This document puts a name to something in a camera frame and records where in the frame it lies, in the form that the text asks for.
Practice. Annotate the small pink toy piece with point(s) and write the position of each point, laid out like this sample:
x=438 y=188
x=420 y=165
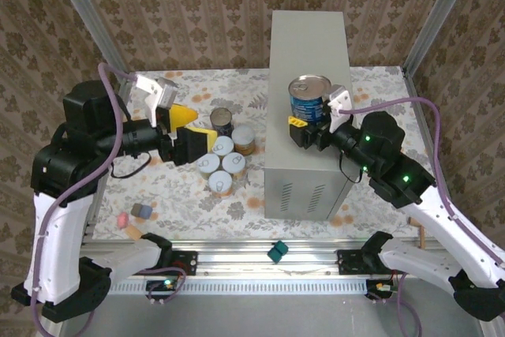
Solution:
x=123 y=219

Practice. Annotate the grey metal lower sheet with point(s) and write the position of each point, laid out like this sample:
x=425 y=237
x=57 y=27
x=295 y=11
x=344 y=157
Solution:
x=256 y=317

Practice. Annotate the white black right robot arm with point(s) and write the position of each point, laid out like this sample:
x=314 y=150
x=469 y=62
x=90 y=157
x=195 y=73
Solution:
x=442 y=218

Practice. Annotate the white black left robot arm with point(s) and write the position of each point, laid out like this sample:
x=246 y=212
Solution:
x=51 y=234

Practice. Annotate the aluminium frame post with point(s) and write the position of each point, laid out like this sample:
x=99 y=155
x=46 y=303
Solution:
x=439 y=13
x=88 y=13

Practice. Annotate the large blue can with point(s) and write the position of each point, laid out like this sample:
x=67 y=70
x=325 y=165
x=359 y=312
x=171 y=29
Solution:
x=307 y=104

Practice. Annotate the small green block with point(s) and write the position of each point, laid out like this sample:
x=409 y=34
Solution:
x=277 y=251

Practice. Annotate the small wooden mallet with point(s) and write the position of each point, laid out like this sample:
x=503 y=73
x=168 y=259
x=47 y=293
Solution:
x=421 y=234

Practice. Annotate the plastic-lidded yellow label can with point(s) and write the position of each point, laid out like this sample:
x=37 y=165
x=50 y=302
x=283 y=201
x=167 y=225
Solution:
x=242 y=135

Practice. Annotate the small tan wooden block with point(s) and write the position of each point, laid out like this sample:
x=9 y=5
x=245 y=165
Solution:
x=134 y=232

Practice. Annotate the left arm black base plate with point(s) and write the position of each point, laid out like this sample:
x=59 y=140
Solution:
x=185 y=262

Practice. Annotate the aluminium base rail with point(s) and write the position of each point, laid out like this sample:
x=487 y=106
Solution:
x=236 y=264

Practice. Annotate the slim dark blue can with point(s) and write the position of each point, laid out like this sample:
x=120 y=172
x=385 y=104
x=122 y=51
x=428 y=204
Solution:
x=221 y=124

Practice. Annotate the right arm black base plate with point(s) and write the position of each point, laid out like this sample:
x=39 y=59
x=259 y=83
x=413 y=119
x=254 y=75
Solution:
x=347 y=262

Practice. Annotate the yellow label white-lid can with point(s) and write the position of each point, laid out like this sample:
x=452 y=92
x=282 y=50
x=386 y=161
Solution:
x=223 y=144
x=234 y=161

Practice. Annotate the orange fruit label can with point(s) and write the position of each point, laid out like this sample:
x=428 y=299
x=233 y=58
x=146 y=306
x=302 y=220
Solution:
x=221 y=182

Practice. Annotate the floral tablecloth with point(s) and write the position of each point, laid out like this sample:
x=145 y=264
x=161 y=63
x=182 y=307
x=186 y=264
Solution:
x=205 y=226

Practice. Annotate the green label white-lid can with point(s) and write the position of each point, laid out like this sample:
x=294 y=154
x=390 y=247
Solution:
x=208 y=163

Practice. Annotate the grey blue eraser block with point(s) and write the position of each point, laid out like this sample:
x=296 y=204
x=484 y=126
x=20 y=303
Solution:
x=141 y=210

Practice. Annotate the grey metal box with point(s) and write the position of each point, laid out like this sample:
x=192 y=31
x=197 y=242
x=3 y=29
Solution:
x=311 y=49

